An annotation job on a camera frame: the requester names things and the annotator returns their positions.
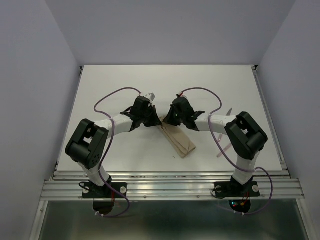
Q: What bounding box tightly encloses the beige cloth napkin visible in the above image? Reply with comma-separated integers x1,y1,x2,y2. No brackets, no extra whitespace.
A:
159,123,197,159

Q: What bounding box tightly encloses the pink handled fork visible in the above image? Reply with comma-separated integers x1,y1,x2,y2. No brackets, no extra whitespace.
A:
216,143,232,158

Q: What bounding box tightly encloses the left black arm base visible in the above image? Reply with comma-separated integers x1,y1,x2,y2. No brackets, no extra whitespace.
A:
78,181,128,199

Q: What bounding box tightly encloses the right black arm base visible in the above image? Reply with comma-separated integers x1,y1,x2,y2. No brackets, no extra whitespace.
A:
211,177,260,199

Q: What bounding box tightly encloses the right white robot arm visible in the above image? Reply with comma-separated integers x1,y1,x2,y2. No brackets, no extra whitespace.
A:
163,96,268,195

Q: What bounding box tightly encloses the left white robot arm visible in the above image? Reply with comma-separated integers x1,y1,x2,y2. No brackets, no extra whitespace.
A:
65,93,162,197

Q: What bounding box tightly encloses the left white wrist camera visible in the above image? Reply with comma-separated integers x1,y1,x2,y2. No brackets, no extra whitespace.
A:
144,92,156,102

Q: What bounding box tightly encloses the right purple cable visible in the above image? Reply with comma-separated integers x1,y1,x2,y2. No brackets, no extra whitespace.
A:
178,87,274,217

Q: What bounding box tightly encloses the pink handled knife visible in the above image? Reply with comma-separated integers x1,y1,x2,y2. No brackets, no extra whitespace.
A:
217,107,233,142

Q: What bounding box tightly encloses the aluminium front rail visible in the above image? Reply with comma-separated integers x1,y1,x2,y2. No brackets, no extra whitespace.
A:
29,170,311,240

